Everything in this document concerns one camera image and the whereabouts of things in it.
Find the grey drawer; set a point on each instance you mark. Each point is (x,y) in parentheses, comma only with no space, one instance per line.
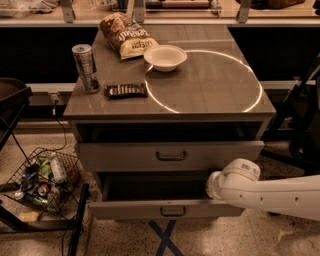
(165,156)
(158,195)

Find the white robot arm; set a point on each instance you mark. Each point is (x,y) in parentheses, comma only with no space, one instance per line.
(238,185)

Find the grey drawer cabinet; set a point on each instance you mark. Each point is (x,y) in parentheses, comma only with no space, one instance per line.
(213,96)

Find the dark snack bar packet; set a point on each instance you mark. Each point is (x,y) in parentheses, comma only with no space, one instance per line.
(128,90)

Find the white bowl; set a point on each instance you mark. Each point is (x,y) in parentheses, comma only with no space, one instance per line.
(165,58)

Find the chips bag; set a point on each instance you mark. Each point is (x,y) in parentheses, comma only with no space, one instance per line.
(126,36)

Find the silver drink can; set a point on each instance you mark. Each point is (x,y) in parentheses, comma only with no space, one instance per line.
(86,67)

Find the clear plastic bottle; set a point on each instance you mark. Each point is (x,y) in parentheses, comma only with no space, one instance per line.
(57,168)

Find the red white can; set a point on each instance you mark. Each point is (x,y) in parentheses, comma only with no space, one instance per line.
(44,189)

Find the black office chair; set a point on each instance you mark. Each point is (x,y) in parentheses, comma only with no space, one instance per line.
(302,104)

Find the long background counter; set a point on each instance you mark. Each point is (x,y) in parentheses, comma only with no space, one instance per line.
(87,13)

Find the wire basket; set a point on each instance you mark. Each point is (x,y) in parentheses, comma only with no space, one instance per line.
(23,184)

